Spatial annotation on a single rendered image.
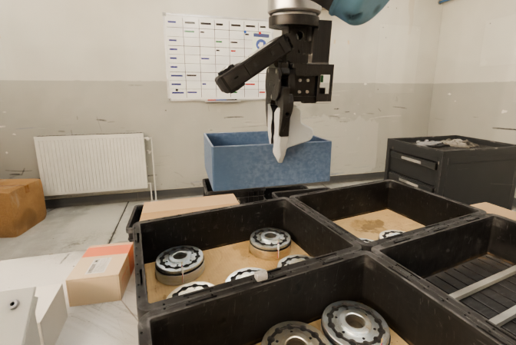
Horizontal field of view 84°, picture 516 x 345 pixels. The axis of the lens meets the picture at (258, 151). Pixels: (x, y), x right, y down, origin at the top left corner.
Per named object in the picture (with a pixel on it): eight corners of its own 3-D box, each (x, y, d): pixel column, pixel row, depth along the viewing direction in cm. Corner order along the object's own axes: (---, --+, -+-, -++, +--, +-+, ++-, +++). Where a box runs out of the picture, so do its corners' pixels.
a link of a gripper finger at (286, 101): (292, 138, 41) (295, 74, 38) (282, 138, 40) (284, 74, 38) (282, 131, 45) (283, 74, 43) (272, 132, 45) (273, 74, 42)
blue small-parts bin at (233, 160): (213, 191, 44) (211, 147, 43) (204, 167, 58) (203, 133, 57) (330, 181, 49) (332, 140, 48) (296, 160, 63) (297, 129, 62)
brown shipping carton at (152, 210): (141, 287, 77) (136, 233, 74) (147, 246, 98) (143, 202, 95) (249, 269, 86) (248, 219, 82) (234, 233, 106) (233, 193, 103)
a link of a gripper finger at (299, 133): (315, 166, 44) (319, 105, 42) (278, 168, 43) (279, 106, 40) (306, 160, 47) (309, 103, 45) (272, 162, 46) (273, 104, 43)
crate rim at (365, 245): (365, 259, 55) (366, 247, 54) (286, 204, 81) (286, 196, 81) (488, 220, 71) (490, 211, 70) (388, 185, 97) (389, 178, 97)
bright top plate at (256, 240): (257, 253, 66) (257, 250, 66) (245, 233, 75) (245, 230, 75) (297, 246, 69) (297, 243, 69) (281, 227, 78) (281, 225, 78)
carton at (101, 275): (121, 300, 73) (118, 273, 71) (69, 306, 70) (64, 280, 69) (135, 263, 88) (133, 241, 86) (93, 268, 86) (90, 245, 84)
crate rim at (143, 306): (138, 330, 38) (137, 314, 38) (133, 231, 65) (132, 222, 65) (365, 259, 55) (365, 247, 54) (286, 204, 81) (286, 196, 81)
